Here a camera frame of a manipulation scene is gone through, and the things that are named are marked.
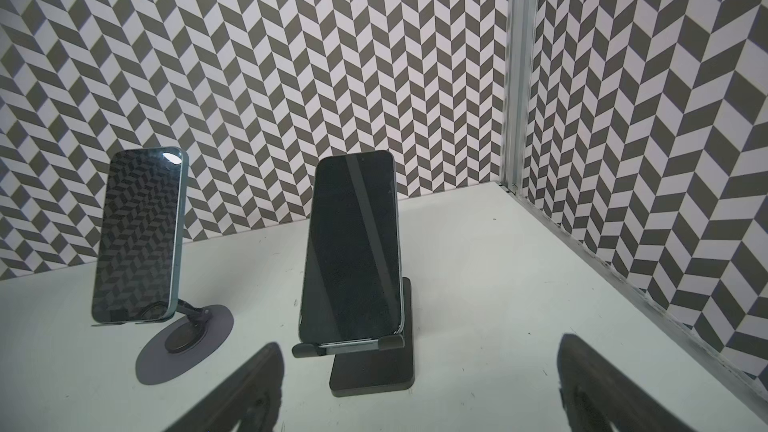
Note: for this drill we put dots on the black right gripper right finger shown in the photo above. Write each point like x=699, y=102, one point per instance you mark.
x=597, y=396

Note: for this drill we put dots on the aluminium corner post right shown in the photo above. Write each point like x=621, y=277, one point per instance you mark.
x=520, y=30

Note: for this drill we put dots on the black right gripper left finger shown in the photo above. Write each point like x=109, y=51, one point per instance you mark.
x=248, y=400

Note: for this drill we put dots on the green-edged phone on round stand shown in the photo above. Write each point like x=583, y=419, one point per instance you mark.
x=138, y=265

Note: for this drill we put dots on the dark phone on block stand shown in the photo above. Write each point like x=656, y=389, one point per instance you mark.
x=352, y=289

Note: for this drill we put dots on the black block stand far right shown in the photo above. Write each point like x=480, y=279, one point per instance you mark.
x=375, y=366

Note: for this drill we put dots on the round grey stand back right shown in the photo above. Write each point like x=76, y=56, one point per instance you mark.
x=183, y=344

